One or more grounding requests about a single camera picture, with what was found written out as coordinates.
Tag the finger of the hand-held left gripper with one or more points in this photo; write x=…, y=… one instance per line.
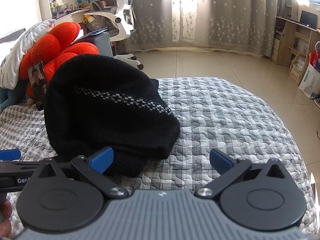
x=10, y=155

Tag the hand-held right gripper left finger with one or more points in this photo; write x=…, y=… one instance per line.
x=100, y=160

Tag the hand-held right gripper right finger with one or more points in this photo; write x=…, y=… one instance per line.
x=221, y=161

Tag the black knit sweater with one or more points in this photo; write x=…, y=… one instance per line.
x=100, y=110

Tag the person's left hand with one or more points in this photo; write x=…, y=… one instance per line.
x=5, y=212

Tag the grey checked quilted blanket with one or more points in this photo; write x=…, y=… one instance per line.
x=225, y=120

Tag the blue plush toy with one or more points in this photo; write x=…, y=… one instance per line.
x=10, y=97

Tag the black smartphone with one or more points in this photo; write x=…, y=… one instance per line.
x=37, y=85

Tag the white printed pillow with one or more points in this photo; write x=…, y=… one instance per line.
x=15, y=55

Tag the red pumpkin cushion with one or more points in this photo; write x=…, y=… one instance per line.
x=45, y=50

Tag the white shopping bag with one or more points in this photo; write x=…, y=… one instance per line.
x=311, y=82

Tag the dark blue booklet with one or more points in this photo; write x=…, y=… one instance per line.
x=95, y=32

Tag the red shopping bag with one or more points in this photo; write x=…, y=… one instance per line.
x=315, y=60

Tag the white office chair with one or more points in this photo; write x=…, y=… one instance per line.
x=125, y=22

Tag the white sheer lace curtain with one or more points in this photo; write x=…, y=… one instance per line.
x=190, y=22

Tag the wooden shelf unit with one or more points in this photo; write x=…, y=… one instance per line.
x=287, y=35

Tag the grey flower-patterned curtain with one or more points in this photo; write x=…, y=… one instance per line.
x=150, y=17
x=237, y=17

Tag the white desk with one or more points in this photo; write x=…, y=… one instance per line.
x=72, y=15

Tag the black laptop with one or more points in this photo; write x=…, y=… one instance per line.
x=308, y=19

